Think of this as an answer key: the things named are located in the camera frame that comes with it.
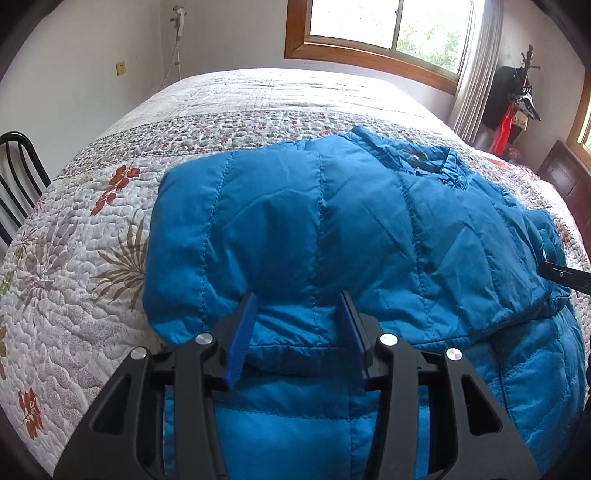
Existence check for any blue puffer jacket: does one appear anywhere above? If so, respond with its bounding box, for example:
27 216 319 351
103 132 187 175
143 127 586 479

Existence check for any coat rack with clothes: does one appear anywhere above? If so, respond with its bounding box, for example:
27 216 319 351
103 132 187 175
482 45 541 156

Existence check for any dark wooden headboard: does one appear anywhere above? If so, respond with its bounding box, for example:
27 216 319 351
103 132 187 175
538 141 591 250

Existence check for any wooden framed window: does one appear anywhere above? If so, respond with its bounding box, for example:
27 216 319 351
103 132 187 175
284 0 482 95
566 71 591 170

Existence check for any floral quilted bedspread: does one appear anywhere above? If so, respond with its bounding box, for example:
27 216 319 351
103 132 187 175
1 69 590 475

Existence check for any white grey curtain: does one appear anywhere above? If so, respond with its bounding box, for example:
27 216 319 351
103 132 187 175
448 0 504 144

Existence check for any black metal chair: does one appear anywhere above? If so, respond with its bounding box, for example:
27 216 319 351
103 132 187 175
1 131 51 247

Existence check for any yellow wall socket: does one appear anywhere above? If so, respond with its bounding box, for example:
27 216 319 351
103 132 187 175
115 61 126 76

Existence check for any wall mounted white handset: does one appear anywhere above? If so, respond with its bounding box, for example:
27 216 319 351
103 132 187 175
158 4 186 90

